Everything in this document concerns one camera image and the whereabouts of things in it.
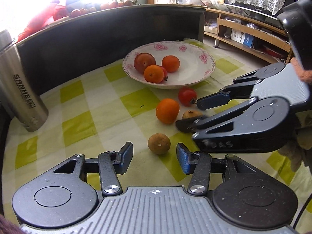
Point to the television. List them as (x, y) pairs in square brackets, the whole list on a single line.
[(252, 12)]

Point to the red plastic bag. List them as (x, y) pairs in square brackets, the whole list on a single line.
[(53, 12)]

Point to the red cherry tomato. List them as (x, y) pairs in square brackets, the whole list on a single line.
[(165, 76)]

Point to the blue white box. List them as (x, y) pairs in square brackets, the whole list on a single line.
[(242, 38)]

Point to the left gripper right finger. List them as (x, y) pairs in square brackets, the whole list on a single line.
[(197, 164)]

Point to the fruits on coffee table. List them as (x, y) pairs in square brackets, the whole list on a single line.
[(77, 8)]

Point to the large dark red tomato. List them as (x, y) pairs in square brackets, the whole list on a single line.
[(142, 61)]

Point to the dark coffee table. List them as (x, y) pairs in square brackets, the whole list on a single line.
[(79, 45)]

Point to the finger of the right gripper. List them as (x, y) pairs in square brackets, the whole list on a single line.
[(192, 124), (214, 100)]

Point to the stainless steel thermos bottle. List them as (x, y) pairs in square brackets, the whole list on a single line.
[(17, 96)]

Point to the brown kiwi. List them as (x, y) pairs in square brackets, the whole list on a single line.
[(192, 114), (159, 144)]

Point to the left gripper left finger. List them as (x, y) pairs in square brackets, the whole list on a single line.
[(111, 164)]

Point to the orange mandarin front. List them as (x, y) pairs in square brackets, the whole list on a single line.
[(154, 74)]

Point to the green checkered tablecloth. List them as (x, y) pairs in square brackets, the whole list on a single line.
[(101, 110)]

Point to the orange mandarin back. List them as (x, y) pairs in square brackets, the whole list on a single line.
[(167, 111)]

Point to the wooden tv cabinet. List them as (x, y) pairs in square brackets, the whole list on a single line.
[(261, 39)]

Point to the orange mandarin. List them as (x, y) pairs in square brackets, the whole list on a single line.
[(167, 111), (154, 74)]

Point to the small orange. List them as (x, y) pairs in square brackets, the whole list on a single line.
[(170, 63)]

